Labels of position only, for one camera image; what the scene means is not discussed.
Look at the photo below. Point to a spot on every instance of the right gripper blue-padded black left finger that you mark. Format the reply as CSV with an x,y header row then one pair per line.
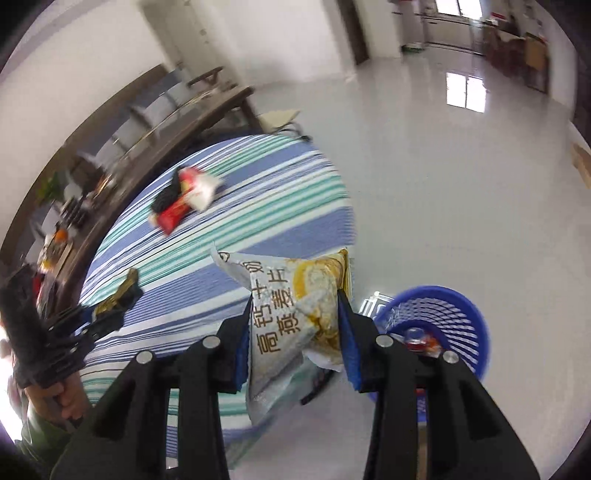
x,y
160,418

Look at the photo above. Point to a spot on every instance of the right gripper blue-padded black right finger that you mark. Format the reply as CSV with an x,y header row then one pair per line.
x,y
431,413

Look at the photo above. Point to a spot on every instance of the yellow silver oat chips bag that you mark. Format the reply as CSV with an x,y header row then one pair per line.
x,y
293,319

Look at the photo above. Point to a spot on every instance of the yellow gold wrapper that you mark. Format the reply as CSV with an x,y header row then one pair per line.
x,y
124,298

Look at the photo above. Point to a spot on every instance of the person's left hand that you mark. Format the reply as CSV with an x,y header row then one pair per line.
x,y
64,401

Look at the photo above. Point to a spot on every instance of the dark wooden side table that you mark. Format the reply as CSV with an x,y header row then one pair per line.
x,y
114,124

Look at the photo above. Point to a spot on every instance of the blue plastic waste basket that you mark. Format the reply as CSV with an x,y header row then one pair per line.
x,y
443,318

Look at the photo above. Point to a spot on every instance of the green potted plant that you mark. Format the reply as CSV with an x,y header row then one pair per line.
x,y
50,190

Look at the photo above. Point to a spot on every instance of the red flat snack packet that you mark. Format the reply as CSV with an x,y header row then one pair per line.
x,y
170,218

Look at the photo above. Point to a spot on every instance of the grey cushioned sofa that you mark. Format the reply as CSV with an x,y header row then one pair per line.
x,y
167,100

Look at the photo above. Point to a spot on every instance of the black plastic tray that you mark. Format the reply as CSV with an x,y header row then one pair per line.
x,y
168,195

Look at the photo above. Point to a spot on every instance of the red white paper box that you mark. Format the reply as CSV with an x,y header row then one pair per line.
x,y
198,188

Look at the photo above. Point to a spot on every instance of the blue green striped tablecloth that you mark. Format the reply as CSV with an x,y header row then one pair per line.
x,y
280,197

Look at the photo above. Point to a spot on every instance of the cream seat rolling stool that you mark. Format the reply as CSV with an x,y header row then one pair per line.
x,y
283,122

